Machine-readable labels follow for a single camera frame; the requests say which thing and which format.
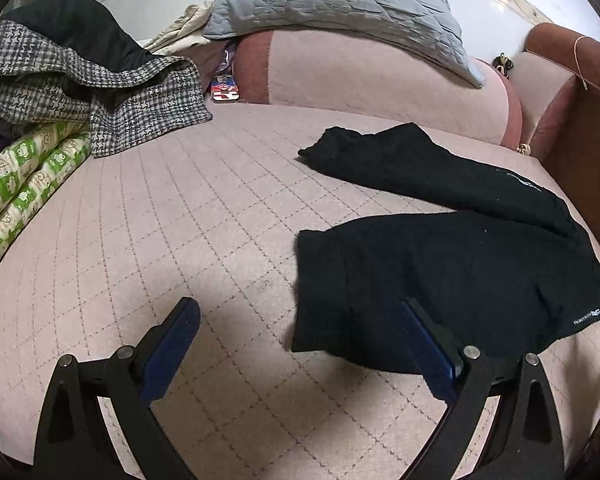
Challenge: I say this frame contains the black pants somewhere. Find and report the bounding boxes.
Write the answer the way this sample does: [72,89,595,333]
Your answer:
[291,124,600,374]

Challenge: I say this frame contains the pink brown side cushion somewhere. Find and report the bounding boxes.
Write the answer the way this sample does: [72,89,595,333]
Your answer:
[509,23,600,160]

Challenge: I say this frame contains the green white patterned blanket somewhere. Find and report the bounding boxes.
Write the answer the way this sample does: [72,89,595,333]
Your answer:
[0,122,91,262]

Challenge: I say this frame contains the houndstooth checked garment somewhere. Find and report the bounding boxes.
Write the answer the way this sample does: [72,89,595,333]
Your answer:
[0,21,212,157]

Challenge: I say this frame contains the red white blue packet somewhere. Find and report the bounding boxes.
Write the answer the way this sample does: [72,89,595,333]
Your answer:
[210,74,240,102]

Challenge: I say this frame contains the grey quilted pillow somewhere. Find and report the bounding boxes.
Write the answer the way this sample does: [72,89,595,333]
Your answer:
[202,0,484,88]

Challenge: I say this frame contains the black garment on pile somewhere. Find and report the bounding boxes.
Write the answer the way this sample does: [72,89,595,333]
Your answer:
[2,0,157,73]

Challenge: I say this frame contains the pink bolster cushion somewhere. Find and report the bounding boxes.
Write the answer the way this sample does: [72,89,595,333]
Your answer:
[234,29,522,150]

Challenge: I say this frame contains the cream cloth behind pillow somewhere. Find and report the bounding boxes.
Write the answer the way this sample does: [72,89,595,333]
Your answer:
[142,1,213,55]

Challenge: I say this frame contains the brown wooden bed frame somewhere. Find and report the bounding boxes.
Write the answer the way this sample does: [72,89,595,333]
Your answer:
[544,87,600,244]

